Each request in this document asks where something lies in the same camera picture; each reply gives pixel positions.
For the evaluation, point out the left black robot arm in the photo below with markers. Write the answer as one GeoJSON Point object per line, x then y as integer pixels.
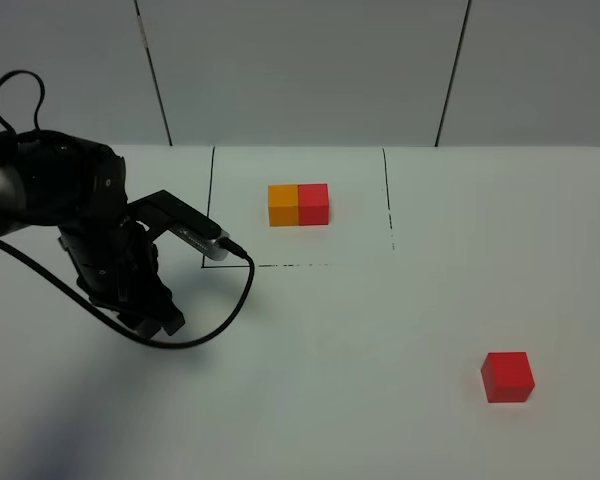
{"type": "Point", "coordinates": [78, 186]}

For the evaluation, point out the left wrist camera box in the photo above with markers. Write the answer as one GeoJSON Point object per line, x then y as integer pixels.
{"type": "Point", "coordinates": [162, 211]}

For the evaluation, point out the orange template block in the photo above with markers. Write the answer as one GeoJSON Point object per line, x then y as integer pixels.
{"type": "Point", "coordinates": [283, 205]}

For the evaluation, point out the red template block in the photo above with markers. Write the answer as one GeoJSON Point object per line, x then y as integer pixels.
{"type": "Point", "coordinates": [314, 204]}

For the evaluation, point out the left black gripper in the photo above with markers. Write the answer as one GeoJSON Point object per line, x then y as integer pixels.
{"type": "Point", "coordinates": [117, 268]}

